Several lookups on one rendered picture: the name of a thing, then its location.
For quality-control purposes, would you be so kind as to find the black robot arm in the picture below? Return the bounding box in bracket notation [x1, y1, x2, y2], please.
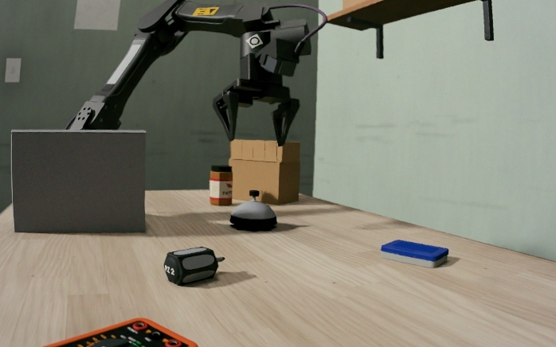
[69, 0, 311, 130]

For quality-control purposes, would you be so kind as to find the orange spice jar with black lid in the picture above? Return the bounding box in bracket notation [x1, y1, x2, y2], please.
[209, 166, 233, 206]

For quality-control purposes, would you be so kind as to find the brown cardboard box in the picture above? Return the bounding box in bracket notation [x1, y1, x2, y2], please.
[229, 140, 300, 205]

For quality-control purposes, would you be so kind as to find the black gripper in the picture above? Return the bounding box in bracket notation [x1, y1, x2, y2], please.
[213, 79, 300, 147]

